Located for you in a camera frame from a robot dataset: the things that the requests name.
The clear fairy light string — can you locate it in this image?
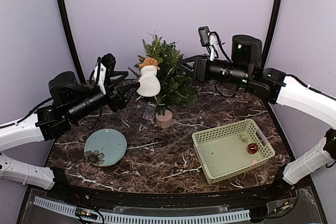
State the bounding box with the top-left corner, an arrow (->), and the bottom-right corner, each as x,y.
135,63 -> 184,104

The small green christmas tree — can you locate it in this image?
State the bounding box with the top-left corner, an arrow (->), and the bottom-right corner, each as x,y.
128,33 -> 197,114

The white snowman ornament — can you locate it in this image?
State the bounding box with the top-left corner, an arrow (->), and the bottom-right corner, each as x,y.
137,57 -> 161,98

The clear battery box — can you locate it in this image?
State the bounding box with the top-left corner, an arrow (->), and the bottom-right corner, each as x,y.
143,102 -> 156,121

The green perforated plastic basket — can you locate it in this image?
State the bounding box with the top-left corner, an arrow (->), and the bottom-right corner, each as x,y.
192,119 -> 276,185

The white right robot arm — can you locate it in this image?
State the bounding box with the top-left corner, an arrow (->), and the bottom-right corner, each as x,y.
177,35 -> 335,200

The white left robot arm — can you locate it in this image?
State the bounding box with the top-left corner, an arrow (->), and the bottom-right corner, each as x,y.
1,71 -> 140,201

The pink tree pot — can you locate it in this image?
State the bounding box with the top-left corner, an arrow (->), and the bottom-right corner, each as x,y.
155,110 -> 173,129

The teal flower plate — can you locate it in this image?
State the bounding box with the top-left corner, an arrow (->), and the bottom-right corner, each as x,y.
84,129 -> 127,167

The small silver bell cluster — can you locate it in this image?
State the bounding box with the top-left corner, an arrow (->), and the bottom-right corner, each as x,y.
237,133 -> 248,143

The red ball ornament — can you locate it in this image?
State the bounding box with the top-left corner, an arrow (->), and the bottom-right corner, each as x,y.
247,143 -> 258,155

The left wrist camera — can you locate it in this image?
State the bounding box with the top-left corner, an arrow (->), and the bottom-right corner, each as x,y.
89,53 -> 116,95

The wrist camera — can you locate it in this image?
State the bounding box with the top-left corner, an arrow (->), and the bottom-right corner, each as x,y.
89,53 -> 116,95
198,26 -> 227,61

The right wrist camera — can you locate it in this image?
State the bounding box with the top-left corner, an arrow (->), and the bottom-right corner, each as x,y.
198,26 -> 227,61

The black right corner post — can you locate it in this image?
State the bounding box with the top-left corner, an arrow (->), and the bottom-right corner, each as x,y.
261,0 -> 281,68

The black corner post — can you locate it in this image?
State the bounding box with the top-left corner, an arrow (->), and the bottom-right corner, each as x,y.
57,0 -> 86,84
261,0 -> 281,68

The black left corner post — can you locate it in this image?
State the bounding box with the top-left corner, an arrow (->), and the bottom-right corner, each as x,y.
57,0 -> 86,84

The black front rail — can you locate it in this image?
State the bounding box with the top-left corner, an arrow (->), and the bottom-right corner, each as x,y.
28,175 -> 300,213

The white slotted cable duct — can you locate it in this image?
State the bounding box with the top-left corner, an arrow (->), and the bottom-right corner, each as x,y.
33,196 -> 251,223

